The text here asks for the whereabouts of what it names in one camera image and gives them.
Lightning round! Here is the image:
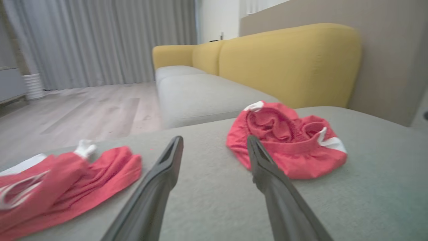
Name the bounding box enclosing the small yellow sofa backrest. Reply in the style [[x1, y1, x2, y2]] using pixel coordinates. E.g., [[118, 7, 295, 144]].
[[192, 41, 224, 76]]

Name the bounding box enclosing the grey low cabinet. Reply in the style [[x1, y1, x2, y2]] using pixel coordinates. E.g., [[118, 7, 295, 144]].
[[0, 66, 28, 104]]

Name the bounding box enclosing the white slatted window blind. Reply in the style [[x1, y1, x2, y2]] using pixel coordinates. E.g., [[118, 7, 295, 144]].
[[239, 0, 290, 17]]

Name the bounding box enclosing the white ribbed cylinder appliance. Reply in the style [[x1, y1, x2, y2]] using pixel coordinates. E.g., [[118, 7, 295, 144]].
[[22, 73, 45, 100]]

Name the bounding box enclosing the red mesh shorts white trim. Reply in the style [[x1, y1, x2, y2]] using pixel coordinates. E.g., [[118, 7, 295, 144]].
[[226, 100, 347, 180]]

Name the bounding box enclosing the yellow sofa armrest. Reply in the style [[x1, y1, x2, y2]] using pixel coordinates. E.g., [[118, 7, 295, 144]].
[[152, 45, 198, 71]]

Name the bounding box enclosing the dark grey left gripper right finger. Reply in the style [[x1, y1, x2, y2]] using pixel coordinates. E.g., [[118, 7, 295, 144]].
[[246, 135, 335, 241]]

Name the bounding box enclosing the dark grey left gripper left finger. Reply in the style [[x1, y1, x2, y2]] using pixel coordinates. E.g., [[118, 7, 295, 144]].
[[100, 135, 184, 241]]

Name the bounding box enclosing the red and white jersey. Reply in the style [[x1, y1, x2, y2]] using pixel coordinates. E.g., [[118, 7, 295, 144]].
[[0, 140, 142, 241]]

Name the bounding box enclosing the grey sofa chaise seat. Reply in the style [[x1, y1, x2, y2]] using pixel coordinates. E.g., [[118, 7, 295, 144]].
[[0, 106, 428, 241]]

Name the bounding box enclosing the grey pleated curtain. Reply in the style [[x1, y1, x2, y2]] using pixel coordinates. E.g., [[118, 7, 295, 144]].
[[3, 0, 198, 91]]

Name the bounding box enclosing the short grey sofa seat cushion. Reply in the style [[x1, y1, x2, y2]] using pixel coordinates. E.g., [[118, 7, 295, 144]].
[[155, 65, 208, 84]]

